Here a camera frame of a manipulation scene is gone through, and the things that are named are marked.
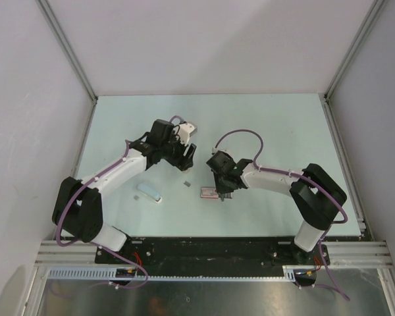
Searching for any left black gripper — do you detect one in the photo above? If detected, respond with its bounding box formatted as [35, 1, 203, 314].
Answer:
[160, 130, 196, 171]

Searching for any light blue stapler cover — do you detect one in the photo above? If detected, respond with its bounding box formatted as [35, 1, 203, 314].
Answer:
[136, 183, 162, 203]

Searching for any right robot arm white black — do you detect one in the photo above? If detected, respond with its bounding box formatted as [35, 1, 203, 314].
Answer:
[207, 151, 348, 264]

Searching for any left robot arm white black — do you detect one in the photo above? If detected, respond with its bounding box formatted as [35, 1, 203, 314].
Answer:
[52, 119, 198, 263]

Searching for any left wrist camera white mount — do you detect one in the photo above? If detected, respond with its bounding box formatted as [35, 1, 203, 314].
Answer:
[176, 122, 198, 145]

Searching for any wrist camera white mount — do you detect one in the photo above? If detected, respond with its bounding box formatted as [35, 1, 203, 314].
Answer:
[211, 147, 232, 157]
[176, 122, 198, 145]

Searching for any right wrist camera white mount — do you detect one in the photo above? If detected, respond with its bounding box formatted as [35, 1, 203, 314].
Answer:
[211, 147, 232, 157]

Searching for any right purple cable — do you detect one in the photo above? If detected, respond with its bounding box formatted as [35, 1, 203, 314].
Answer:
[213, 128, 350, 302]

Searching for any purple cable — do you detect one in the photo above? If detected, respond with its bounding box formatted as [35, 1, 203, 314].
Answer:
[213, 128, 350, 302]
[49, 115, 185, 294]

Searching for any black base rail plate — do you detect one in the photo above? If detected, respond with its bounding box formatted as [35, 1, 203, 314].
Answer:
[95, 236, 330, 278]

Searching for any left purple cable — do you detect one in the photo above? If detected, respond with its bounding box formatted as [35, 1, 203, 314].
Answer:
[49, 115, 185, 294]

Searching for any right aluminium corner post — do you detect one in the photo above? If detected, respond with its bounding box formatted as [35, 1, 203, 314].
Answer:
[325, 0, 388, 99]

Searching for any aluminium corner post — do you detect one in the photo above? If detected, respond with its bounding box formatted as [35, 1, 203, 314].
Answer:
[36, 0, 98, 101]
[325, 0, 388, 99]

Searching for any aluminium front frame rail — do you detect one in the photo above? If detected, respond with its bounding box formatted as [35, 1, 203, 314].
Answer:
[34, 240, 99, 267]

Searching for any left aluminium corner post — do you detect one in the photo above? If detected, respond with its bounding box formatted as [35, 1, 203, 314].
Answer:
[36, 0, 98, 101]

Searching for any grey slotted cable duct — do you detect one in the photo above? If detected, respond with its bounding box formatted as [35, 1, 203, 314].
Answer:
[45, 265, 297, 283]

